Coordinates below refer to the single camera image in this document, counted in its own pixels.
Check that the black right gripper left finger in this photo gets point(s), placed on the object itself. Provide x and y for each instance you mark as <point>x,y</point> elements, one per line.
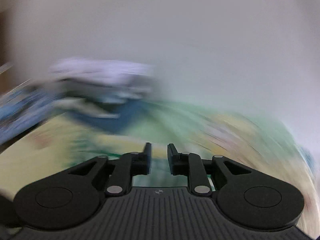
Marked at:
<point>141,161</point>

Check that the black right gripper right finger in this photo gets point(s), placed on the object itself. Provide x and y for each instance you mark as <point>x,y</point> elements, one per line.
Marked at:
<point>178,162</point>

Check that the teddy bear bed sheet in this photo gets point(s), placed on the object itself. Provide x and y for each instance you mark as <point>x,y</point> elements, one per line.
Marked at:
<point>257,141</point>

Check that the blue folded garment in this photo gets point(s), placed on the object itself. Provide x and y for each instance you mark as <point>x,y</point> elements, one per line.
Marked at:
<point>127,114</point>

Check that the dark green white folded garment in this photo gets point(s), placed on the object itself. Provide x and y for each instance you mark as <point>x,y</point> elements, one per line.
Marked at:
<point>87,108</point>

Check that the grey folded garment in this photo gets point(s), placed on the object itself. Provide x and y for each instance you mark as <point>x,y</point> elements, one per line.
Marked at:
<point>112,92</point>

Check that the blue patterned storage bag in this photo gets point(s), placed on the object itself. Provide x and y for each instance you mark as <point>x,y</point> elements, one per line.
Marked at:
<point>24,107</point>

